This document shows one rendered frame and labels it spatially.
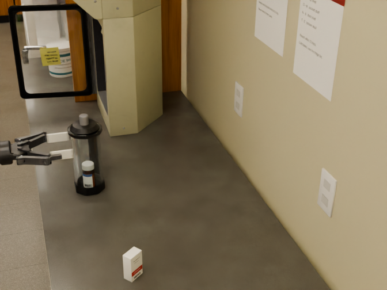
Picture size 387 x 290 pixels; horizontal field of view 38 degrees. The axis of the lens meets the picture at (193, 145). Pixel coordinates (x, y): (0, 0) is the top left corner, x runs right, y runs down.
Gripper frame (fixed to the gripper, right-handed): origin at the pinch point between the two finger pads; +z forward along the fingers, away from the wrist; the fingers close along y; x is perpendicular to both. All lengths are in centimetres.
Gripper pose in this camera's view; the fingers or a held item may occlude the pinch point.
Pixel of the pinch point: (65, 145)
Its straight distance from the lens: 184.5
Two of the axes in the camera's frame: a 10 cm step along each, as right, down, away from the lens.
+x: -0.2, 8.8, 4.8
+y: -3.0, -4.6, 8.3
